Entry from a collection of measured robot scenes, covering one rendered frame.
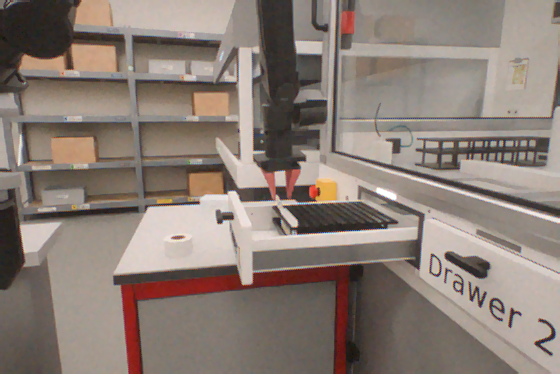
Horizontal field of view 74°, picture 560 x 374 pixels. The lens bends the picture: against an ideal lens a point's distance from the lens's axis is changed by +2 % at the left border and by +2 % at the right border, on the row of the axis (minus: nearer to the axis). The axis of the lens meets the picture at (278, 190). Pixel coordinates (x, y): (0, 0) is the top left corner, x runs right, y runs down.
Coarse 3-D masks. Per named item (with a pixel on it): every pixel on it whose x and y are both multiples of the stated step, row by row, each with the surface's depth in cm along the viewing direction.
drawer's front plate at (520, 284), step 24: (432, 240) 63; (456, 240) 58; (480, 240) 54; (432, 264) 64; (504, 264) 49; (528, 264) 46; (456, 288) 58; (480, 288) 53; (504, 288) 49; (528, 288) 45; (552, 288) 42; (480, 312) 53; (504, 312) 49; (528, 312) 45; (552, 312) 42; (504, 336) 49; (528, 336) 46; (552, 360) 42
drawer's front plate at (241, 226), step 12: (228, 192) 88; (228, 204) 88; (240, 204) 76; (240, 216) 67; (240, 228) 63; (240, 240) 64; (240, 252) 65; (240, 264) 66; (240, 276) 67; (252, 276) 64
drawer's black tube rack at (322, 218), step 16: (288, 208) 84; (304, 208) 84; (320, 208) 84; (336, 208) 84; (352, 208) 84; (368, 208) 84; (304, 224) 72; (320, 224) 72; (336, 224) 72; (352, 224) 72; (368, 224) 73; (384, 224) 75
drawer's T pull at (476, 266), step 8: (448, 256) 54; (456, 256) 53; (472, 256) 53; (456, 264) 52; (464, 264) 51; (472, 264) 50; (480, 264) 51; (488, 264) 51; (472, 272) 49; (480, 272) 48
